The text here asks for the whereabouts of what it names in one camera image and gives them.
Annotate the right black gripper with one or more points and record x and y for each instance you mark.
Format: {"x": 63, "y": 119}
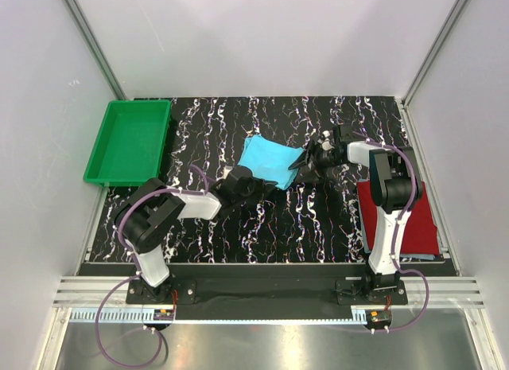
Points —
{"x": 304, "y": 157}

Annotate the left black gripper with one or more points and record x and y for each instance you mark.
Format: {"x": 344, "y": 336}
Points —
{"x": 262, "y": 188}

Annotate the cyan polo shirt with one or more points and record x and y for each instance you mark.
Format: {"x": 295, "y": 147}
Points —
{"x": 270, "y": 161}

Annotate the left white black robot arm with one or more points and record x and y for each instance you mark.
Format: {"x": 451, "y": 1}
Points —
{"x": 148, "y": 214}

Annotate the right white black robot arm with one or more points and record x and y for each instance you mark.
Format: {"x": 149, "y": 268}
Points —
{"x": 395, "y": 186}

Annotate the green plastic bin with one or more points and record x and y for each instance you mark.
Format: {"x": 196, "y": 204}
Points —
{"x": 129, "y": 145}

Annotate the folded red shirt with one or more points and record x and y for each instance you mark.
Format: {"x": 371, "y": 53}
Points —
{"x": 420, "y": 235}

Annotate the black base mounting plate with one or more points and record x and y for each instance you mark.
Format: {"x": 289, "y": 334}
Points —
{"x": 271, "y": 301}

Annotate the aluminium frame rail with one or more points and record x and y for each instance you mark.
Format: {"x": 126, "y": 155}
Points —
{"x": 89, "y": 291}

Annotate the white slotted cable duct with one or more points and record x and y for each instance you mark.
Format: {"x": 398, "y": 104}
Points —
{"x": 119, "y": 315}

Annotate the left aluminium corner post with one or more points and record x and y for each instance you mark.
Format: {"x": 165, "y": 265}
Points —
{"x": 86, "y": 32}

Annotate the aluminium corner post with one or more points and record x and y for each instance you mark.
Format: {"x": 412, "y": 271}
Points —
{"x": 449, "y": 24}
{"x": 86, "y": 32}

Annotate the right aluminium corner post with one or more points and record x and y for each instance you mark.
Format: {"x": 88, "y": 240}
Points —
{"x": 449, "y": 24}

